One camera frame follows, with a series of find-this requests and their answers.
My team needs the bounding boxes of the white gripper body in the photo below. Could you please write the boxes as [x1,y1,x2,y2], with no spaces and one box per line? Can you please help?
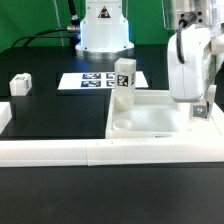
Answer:
[167,25,224,102]

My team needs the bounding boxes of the white square tabletop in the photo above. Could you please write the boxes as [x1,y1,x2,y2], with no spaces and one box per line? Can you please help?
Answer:
[105,90,224,139]

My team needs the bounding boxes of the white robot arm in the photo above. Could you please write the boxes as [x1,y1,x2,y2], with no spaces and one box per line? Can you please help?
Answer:
[76,0,224,102]

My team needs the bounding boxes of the white U-shaped fence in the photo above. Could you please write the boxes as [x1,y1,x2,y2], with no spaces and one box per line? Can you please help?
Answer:
[0,106,224,167]

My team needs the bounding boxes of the white marker sheet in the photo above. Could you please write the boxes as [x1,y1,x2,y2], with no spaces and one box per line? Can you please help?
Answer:
[58,71,148,90]

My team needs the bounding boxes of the metal cable connector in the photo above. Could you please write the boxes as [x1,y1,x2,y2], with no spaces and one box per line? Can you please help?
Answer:
[66,25,80,33]

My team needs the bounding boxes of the black cable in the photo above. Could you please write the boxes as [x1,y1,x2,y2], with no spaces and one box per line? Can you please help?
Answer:
[11,28,73,49]

